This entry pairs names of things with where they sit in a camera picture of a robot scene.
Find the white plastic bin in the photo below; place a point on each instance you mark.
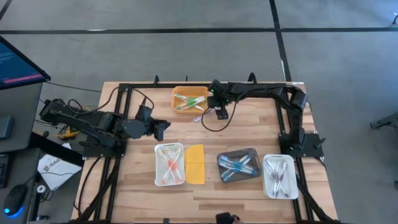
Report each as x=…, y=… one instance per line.
x=158, y=174

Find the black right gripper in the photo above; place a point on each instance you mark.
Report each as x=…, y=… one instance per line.
x=219, y=93

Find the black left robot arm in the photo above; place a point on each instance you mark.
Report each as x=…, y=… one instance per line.
x=81, y=121

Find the black blurry device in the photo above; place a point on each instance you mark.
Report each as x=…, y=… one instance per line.
x=227, y=217

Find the yellow tool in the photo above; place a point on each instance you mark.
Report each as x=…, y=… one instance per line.
x=69, y=134

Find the white tape roll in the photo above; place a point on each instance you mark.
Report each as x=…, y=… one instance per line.
x=38, y=188

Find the blue-grey box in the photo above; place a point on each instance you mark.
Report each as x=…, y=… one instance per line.
x=6, y=127

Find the frosted clear plastic bin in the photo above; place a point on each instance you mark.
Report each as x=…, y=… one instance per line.
x=292, y=186

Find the black computer mouse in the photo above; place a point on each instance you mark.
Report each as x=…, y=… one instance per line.
x=15, y=199

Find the blue toothbrush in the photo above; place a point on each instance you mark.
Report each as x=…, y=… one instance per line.
x=247, y=163
x=237, y=168
x=252, y=170
x=230, y=165

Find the orange plastic bin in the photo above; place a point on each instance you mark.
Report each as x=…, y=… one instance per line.
x=177, y=90

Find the computer monitor blue screen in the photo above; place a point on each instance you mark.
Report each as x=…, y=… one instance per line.
x=18, y=68

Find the black floor stand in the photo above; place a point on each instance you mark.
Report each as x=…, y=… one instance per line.
x=385, y=121

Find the grey translucent plastic bin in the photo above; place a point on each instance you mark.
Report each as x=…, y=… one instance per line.
x=252, y=152

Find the grey desk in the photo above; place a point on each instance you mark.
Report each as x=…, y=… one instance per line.
x=21, y=102

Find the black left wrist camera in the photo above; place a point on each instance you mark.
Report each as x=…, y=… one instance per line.
x=144, y=112

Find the black keyboard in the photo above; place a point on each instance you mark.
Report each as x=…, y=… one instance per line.
x=3, y=171

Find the pale toothbrush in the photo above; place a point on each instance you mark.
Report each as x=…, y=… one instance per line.
x=281, y=177

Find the white printed paper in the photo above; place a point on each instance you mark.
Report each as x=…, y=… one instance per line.
x=59, y=172

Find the orange toothbrush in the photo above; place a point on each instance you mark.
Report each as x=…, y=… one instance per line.
x=164, y=154
x=178, y=154
x=179, y=178
x=164, y=178
x=172, y=165

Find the black aluminium table frame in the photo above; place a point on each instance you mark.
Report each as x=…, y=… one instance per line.
x=186, y=84

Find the dark toothbrush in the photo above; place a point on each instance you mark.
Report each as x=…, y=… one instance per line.
x=276, y=186
x=270, y=169

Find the pile of clear plastic packets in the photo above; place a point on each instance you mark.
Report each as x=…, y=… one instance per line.
x=225, y=176

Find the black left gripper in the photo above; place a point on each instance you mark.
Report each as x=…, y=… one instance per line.
x=133, y=128

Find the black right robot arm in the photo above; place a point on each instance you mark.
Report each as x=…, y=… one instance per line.
x=295, y=102

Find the green toothbrush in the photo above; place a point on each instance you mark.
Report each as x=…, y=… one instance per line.
x=199, y=99
x=182, y=99
x=183, y=106

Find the yellow cloth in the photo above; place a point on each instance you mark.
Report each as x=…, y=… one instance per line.
x=195, y=165

